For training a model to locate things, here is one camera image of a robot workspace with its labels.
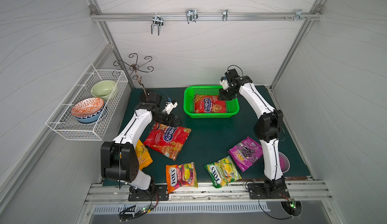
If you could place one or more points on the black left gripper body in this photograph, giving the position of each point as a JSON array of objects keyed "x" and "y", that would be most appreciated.
[{"x": 169, "y": 118}]

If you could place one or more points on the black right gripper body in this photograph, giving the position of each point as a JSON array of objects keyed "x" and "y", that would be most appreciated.
[{"x": 226, "y": 92}]

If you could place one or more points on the green plastic basket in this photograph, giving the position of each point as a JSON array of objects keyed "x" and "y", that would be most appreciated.
[{"x": 213, "y": 90}]

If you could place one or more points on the red candy bag with doll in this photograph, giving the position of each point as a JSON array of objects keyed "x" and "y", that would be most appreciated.
[{"x": 209, "y": 104}]

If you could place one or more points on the red candy bag with buildings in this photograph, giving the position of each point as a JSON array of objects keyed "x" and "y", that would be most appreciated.
[{"x": 167, "y": 140}]

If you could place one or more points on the purple candy bag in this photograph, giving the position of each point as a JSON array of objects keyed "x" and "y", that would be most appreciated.
[{"x": 246, "y": 153}]

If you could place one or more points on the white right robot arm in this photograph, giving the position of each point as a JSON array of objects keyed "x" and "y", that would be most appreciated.
[{"x": 268, "y": 126}]

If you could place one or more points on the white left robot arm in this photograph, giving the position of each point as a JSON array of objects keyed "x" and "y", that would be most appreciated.
[{"x": 119, "y": 161}]

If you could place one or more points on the light green bowl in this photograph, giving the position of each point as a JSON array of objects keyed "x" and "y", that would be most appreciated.
[{"x": 106, "y": 90}]

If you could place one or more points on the yellow candy bag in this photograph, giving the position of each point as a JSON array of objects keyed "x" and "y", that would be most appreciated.
[{"x": 143, "y": 155}]

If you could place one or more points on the orange patterned bowl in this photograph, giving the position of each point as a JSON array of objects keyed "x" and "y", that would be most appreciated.
[{"x": 87, "y": 107}]

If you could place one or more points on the blue bowl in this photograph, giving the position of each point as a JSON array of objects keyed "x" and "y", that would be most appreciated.
[{"x": 90, "y": 118}]

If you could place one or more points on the small metal hook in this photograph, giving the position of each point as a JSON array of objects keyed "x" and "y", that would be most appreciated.
[{"x": 225, "y": 15}]

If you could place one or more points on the metal loop hook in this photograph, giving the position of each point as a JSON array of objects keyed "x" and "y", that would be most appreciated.
[{"x": 191, "y": 15}]

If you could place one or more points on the metal double hook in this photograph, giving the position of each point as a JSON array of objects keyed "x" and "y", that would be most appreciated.
[{"x": 157, "y": 23}]

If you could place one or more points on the orange Fox's candy bag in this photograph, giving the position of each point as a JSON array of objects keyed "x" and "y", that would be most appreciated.
[{"x": 181, "y": 175}]

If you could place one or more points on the green Fox's candy bag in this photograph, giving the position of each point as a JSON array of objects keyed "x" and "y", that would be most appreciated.
[{"x": 223, "y": 172}]

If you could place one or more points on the purple bowl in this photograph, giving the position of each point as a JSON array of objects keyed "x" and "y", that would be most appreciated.
[{"x": 284, "y": 162}]

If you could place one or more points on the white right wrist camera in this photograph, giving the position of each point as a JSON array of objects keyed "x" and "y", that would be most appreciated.
[{"x": 224, "y": 83}]

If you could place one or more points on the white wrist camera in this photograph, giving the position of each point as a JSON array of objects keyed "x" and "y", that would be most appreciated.
[
  {"x": 170, "y": 105},
  {"x": 224, "y": 83}
]

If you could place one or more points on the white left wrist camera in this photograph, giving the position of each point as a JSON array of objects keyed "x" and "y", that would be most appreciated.
[{"x": 170, "y": 105}]

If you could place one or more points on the copper wire stand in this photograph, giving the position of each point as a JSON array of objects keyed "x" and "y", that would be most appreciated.
[{"x": 134, "y": 69}]

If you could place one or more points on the white wire wall basket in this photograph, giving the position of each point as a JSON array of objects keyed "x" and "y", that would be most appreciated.
[{"x": 63, "y": 122}]

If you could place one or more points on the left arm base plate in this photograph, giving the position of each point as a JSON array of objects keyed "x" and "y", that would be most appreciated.
[{"x": 159, "y": 192}]

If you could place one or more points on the metal bracket hook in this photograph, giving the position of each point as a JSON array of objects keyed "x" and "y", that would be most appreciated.
[{"x": 298, "y": 17}]

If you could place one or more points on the aluminium top rail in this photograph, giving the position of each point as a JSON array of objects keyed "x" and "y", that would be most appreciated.
[{"x": 217, "y": 16}]

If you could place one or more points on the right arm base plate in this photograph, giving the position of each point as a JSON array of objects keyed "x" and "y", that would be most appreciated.
[{"x": 269, "y": 189}]

